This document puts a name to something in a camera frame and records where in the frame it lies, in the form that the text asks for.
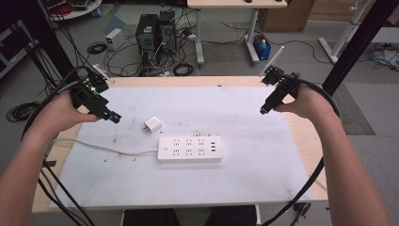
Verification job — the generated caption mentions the black table clamp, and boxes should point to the black table clamp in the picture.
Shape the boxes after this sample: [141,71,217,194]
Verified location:
[289,202,312,226]

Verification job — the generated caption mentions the black computer tower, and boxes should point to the black computer tower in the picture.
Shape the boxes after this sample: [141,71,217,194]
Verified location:
[157,9,178,55]
[135,13,160,69]

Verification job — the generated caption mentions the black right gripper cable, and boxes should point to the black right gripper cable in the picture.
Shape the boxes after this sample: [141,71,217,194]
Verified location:
[261,78,343,226]

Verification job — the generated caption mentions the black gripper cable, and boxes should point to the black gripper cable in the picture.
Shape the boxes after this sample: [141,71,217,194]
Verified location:
[20,65,97,226]
[261,78,343,226]

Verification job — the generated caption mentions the brown cardboard box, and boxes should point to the brown cardboard box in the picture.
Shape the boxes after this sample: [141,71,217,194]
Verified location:
[258,0,316,33]

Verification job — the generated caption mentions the white table mat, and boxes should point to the white table mat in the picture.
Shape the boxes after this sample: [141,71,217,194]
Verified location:
[49,86,315,209]

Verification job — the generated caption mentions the person's left hand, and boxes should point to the person's left hand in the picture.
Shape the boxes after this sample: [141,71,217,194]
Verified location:
[29,91,102,141]

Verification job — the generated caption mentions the white metal stand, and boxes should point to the white metal stand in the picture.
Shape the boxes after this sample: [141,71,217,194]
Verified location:
[317,0,378,65]

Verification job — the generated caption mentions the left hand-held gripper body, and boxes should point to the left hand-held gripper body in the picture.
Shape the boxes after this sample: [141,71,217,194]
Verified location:
[69,64,111,116]

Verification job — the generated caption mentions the white power strip cable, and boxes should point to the white power strip cable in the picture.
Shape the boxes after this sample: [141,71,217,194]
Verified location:
[54,137,160,156]

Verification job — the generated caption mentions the wooden desk with white legs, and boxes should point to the wooden desk with white legs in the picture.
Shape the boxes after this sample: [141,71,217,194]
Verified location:
[186,0,289,66]

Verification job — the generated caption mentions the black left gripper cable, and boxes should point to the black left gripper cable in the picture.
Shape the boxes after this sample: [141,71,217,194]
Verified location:
[20,65,97,226]

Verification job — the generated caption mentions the black frame post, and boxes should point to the black frame post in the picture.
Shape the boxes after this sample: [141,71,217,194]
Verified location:
[11,0,81,84]
[321,0,399,97]

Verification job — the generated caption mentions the black equipment case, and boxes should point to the black equipment case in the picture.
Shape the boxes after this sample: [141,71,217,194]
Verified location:
[0,19,36,80]

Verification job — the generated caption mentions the white power strip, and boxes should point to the white power strip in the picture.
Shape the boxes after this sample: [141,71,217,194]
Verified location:
[156,135,224,163]

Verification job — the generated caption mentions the grey floor mat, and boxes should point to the grey floor mat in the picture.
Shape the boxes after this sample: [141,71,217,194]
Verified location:
[330,82,376,137]

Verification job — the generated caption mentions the tangle of cables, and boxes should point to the tangle of cables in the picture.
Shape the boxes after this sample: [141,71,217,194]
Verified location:
[367,42,399,72]

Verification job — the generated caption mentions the coiled black cable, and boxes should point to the coiled black cable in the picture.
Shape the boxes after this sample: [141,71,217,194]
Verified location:
[86,41,108,56]
[5,101,41,123]
[172,62,196,77]

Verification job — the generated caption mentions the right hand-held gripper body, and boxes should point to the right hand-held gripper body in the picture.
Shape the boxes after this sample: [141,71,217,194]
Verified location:
[259,45,302,99]

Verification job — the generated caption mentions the small white box device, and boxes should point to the small white box device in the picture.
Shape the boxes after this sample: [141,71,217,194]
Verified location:
[104,27,125,52]

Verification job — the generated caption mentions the white charger plug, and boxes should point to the white charger plug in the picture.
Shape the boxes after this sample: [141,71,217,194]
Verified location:
[143,116,164,135]

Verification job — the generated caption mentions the round white table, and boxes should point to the round white table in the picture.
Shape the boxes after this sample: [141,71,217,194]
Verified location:
[40,0,104,22]

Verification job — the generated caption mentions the person's right hand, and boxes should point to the person's right hand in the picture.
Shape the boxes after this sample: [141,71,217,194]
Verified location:
[274,83,341,122]

